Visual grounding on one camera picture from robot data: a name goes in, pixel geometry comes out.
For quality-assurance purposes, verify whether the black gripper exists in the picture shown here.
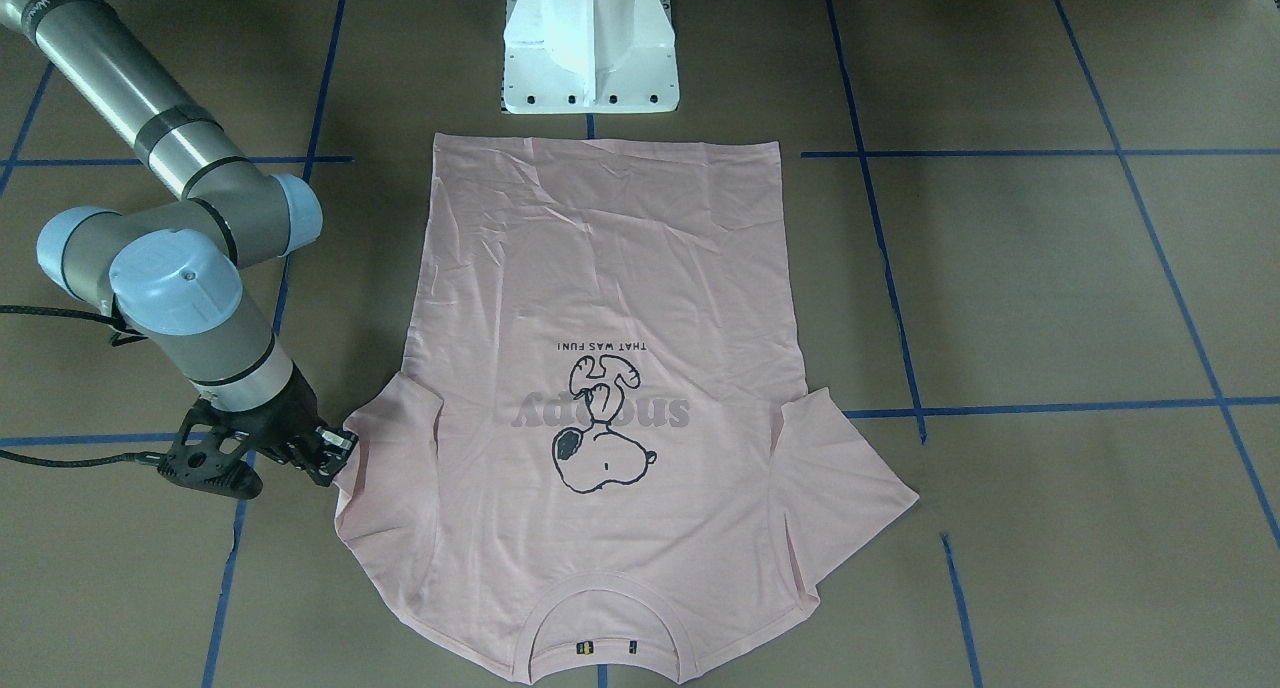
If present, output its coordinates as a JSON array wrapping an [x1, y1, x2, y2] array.
[[212, 370, 358, 487]]

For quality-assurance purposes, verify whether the pink Snoopy t-shirt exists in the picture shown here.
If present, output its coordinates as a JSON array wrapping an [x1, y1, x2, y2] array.
[[335, 136, 918, 684]]

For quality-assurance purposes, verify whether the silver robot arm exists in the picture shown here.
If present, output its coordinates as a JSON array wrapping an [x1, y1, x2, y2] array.
[[3, 0, 356, 497]]

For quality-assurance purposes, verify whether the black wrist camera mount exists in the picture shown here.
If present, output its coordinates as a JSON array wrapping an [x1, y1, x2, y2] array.
[[156, 398, 262, 500]]

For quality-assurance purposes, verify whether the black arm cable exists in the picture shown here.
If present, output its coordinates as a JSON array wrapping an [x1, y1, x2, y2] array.
[[0, 304, 166, 469]]

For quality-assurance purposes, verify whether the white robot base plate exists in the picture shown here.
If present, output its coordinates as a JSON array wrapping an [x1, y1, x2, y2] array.
[[500, 0, 681, 115]]

